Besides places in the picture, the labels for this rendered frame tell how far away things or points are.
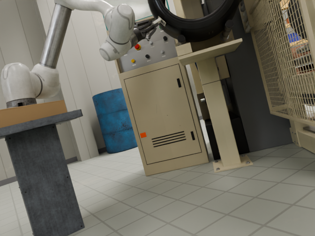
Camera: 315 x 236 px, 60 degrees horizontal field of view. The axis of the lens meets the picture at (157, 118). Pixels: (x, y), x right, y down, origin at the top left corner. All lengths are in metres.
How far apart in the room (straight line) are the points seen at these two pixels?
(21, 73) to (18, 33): 3.35
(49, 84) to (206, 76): 1.05
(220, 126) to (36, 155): 1.21
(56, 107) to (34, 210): 0.55
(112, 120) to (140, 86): 2.07
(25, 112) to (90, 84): 3.53
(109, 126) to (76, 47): 1.60
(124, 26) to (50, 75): 0.70
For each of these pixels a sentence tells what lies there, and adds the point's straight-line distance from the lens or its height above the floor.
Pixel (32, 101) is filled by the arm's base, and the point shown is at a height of 0.76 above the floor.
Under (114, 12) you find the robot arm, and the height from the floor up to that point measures 1.00.
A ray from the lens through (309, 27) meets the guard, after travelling 1.19.
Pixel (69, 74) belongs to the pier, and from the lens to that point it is 4.64.
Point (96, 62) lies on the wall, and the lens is 5.12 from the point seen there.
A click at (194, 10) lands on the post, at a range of 2.05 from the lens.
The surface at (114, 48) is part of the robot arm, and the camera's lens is 1.37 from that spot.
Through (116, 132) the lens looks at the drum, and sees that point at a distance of 4.27.
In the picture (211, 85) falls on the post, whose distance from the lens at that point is 1.97.
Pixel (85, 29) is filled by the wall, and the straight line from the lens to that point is 5.27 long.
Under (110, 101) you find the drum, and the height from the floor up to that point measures 0.80.
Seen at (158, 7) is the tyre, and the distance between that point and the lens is 1.68.
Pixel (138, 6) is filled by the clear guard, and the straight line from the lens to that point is 2.41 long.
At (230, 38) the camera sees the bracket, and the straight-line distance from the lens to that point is 1.98.
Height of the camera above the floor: 0.57
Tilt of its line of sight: 3 degrees down
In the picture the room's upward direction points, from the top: 15 degrees counter-clockwise
